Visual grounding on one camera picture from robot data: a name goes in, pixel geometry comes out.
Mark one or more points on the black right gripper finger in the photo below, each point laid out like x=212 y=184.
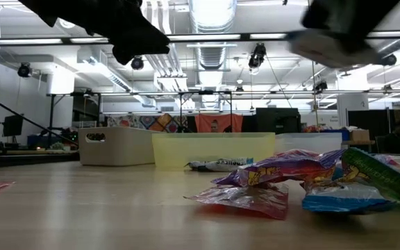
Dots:
x=359 y=43

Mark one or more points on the large black screen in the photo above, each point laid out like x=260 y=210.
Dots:
x=278 y=119

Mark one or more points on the white rectangular air duct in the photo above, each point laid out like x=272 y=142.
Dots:
x=92 y=57

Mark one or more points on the clear plastic bin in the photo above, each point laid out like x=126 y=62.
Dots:
x=307 y=144

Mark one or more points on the wide silver ceiling duct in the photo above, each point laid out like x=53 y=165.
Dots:
x=212 y=14

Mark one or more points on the black lighting truss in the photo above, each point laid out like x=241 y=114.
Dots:
x=134 y=93

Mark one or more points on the yellow plastic bin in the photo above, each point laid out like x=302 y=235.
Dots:
x=203 y=147

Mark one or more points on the blue tub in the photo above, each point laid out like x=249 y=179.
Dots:
x=335 y=135

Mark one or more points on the green sour candy bag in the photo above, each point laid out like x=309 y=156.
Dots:
x=384 y=175

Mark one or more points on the small black monitor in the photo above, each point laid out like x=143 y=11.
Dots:
x=13 y=125

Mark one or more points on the black overhead frame bar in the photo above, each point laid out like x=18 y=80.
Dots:
x=245 y=35

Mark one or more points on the orange cloth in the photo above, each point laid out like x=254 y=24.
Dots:
x=226 y=121

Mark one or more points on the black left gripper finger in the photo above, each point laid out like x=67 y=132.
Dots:
x=137 y=43
x=141 y=57

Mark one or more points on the purple sour candy bag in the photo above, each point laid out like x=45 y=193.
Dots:
x=283 y=168

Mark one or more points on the grey plastic bin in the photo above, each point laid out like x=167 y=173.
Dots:
x=123 y=149

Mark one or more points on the white pillar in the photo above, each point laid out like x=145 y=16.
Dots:
x=352 y=107

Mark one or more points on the colourful patterned quilt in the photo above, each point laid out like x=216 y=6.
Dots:
x=151 y=122

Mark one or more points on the black ceiling spotlight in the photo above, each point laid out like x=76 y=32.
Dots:
x=390 y=60
x=321 y=85
x=137 y=63
x=257 y=55
x=24 y=69

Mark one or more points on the cardboard box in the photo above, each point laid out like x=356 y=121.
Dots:
x=359 y=134

